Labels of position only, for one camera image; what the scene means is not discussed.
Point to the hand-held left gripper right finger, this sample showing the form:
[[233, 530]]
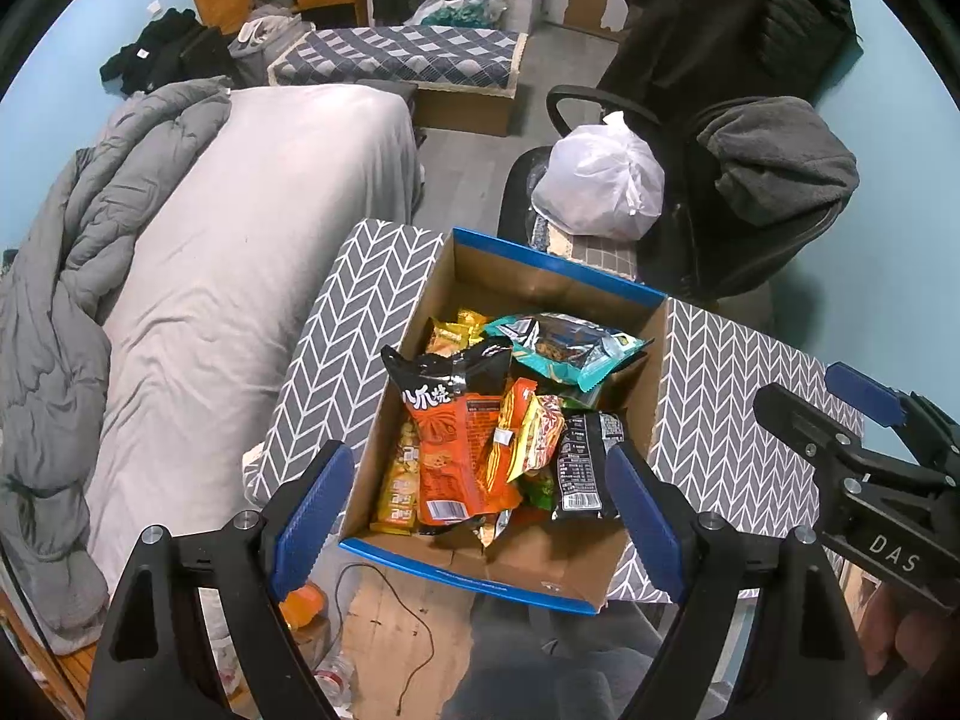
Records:
[[645, 517]]

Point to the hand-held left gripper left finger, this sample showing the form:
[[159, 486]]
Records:
[[311, 517]]

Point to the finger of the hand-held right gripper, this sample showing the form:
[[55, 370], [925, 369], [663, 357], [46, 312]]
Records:
[[862, 392], [802, 424]]

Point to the long gold snack packet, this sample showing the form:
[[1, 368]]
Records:
[[397, 487], [450, 334]]

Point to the green snack packet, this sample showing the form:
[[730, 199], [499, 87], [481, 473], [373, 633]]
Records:
[[541, 496]]

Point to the blue-edged cardboard box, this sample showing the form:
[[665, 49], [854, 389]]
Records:
[[525, 566]]

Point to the brown orange snack packet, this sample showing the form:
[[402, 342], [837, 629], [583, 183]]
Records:
[[544, 431]]

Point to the black orange snack packet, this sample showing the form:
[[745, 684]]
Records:
[[450, 457]]

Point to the red translucent snack packet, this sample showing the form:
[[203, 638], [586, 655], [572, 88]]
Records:
[[514, 420]]

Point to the teal snack packet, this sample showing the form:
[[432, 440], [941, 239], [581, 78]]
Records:
[[555, 345]]

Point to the person's right hand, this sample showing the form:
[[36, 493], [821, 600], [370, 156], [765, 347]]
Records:
[[896, 630]]

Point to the orange drink bottle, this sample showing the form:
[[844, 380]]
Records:
[[304, 604]]

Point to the grey chevron tablecloth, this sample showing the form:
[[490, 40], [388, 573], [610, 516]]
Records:
[[720, 390]]

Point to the clear plastic bottle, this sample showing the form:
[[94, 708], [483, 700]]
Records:
[[334, 679]]

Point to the person's grey trousers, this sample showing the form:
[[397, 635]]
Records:
[[540, 675]]

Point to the dark grey fleece blanket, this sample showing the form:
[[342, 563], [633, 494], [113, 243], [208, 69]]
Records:
[[780, 157]]

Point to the grey checked seat cushion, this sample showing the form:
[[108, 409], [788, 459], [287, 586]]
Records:
[[592, 255]]

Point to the bed with grey sheet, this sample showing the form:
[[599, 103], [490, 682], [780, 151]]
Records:
[[247, 240]]

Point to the white plastic bag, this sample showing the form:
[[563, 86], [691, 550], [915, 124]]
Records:
[[600, 180]]

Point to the grey quilt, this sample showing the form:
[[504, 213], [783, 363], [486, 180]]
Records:
[[75, 255]]

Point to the black office chair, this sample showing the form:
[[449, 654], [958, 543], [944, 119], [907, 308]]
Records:
[[570, 101]]

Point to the black hanging jacket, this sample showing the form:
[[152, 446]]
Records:
[[712, 22]]

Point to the brown cardboard base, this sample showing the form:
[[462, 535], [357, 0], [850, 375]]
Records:
[[465, 114]]

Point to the blue diamond patterned cushion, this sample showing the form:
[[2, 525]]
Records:
[[397, 52]]

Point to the grey clothing pile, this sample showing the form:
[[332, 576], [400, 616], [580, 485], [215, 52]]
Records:
[[262, 41]]

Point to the pile of black clothes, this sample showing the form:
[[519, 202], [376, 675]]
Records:
[[165, 52]]

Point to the pile of plastic bags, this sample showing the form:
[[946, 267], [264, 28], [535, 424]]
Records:
[[457, 11]]

